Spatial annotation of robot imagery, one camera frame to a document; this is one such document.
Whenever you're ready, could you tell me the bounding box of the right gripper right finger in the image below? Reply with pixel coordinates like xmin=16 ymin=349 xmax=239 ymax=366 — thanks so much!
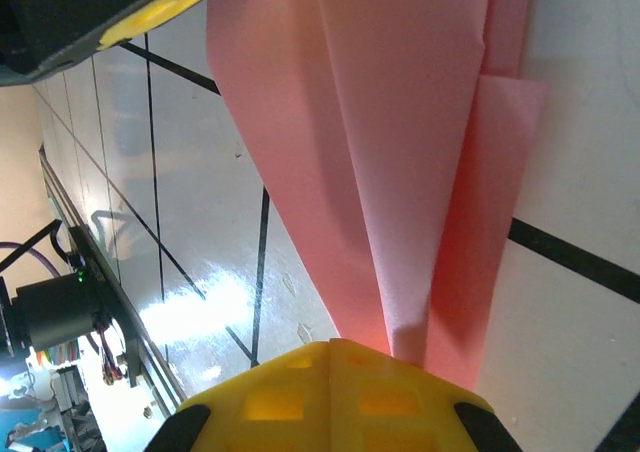
xmin=329 ymin=338 xmax=526 ymax=452

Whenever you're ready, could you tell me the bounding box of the pink cloth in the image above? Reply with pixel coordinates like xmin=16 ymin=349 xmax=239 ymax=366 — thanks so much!
xmin=205 ymin=0 xmax=550 ymax=393

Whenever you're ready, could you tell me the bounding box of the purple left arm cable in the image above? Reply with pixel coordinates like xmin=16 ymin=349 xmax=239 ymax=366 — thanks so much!
xmin=0 ymin=241 xmax=61 ymax=278

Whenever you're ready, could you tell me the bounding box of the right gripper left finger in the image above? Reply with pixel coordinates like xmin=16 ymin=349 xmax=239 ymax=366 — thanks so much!
xmin=144 ymin=339 xmax=331 ymax=452

